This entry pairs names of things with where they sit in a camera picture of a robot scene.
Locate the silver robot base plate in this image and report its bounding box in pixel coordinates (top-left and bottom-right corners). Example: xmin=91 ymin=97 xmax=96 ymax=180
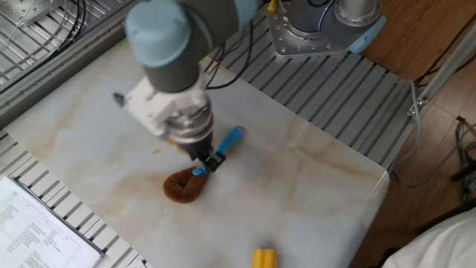
xmin=266 ymin=1 xmax=350 ymax=59

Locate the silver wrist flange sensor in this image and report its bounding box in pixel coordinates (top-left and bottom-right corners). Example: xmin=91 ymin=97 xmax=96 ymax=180
xmin=163 ymin=96 xmax=216 ymax=145

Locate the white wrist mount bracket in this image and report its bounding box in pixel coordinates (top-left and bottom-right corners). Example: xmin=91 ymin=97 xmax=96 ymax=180
xmin=113 ymin=76 xmax=209 ymax=141

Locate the silver metal bracket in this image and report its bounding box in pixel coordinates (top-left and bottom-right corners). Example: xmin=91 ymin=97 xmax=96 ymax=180
xmin=0 ymin=0 xmax=65 ymax=29

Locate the person white shirt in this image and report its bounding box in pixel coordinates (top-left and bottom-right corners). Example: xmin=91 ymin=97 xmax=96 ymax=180
xmin=382 ymin=211 xmax=476 ymax=268

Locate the black cable bundle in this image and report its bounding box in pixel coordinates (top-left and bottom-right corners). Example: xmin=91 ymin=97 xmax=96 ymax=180
xmin=55 ymin=0 xmax=87 ymax=51

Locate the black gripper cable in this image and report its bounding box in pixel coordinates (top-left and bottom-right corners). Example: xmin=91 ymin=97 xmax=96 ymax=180
xmin=204 ymin=18 xmax=256 ymax=91

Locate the grey cable bundle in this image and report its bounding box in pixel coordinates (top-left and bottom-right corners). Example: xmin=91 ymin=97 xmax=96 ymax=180
xmin=451 ymin=115 xmax=476 ymax=204

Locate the yellow sponge bottle brush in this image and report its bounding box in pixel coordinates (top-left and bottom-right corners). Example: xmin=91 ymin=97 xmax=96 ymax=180
xmin=251 ymin=248 xmax=278 ymax=268

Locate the aluminium frame post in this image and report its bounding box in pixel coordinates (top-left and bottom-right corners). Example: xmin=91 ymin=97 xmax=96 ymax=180
xmin=407 ymin=22 xmax=476 ymax=118

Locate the blue handled brown bristle brush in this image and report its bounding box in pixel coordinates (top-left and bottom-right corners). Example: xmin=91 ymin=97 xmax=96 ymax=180
xmin=162 ymin=125 xmax=247 ymax=205

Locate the stapled printed paper stack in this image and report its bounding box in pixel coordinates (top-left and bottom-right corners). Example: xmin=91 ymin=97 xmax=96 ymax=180
xmin=0 ymin=175 xmax=105 ymax=268

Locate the marble pattern tile slab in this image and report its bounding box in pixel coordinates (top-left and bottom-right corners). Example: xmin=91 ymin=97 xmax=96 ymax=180
xmin=3 ymin=36 xmax=390 ymax=268

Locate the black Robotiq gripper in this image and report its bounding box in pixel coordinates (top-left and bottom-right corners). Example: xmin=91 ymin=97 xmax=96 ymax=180
xmin=178 ymin=130 xmax=227 ymax=174

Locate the grey aluminium table rail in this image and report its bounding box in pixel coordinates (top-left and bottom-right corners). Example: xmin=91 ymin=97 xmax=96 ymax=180
xmin=0 ymin=22 xmax=129 ymax=127

